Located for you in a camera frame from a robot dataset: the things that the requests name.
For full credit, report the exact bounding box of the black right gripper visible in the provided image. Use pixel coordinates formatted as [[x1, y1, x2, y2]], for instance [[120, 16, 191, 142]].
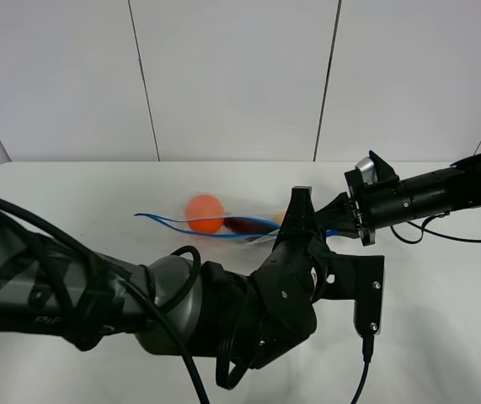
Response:
[[315, 151, 400, 247]]

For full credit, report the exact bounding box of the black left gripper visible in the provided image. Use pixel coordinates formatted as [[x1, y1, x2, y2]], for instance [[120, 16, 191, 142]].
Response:
[[239, 186, 331, 369]]

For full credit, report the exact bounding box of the clear zip bag blue seal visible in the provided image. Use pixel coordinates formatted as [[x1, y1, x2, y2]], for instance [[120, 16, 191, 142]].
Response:
[[133, 197, 350, 249]]

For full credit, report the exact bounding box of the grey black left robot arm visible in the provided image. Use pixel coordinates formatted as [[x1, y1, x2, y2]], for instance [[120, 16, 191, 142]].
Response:
[[0, 189, 359, 384]]

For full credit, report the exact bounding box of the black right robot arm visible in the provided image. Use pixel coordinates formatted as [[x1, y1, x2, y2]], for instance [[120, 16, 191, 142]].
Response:
[[345, 152, 481, 246]]

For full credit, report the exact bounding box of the dark purple toy eggplant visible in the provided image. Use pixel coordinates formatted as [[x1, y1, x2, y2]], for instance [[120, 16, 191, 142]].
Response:
[[223, 216, 280, 235]]

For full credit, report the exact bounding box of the orange toy orange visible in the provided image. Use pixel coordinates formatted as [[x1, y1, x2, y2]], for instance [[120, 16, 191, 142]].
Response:
[[184, 194, 225, 234]]

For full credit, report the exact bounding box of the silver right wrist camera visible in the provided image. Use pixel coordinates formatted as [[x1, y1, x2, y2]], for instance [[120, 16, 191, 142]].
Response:
[[355, 157, 378, 185]]

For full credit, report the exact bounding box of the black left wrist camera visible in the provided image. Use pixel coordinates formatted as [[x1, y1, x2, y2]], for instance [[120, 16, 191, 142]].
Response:
[[322, 252, 385, 338]]

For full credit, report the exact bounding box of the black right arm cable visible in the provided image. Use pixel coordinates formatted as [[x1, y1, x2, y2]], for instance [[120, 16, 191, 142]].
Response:
[[389, 212, 481, 245]]

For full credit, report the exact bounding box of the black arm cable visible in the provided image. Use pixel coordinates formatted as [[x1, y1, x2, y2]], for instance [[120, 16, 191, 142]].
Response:
[[389, 212, 481, 245], [0, 187, 266, 404]]

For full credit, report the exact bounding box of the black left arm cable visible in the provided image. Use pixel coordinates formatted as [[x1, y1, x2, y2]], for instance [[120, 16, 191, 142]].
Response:
[[0, 187, 266, 404]]

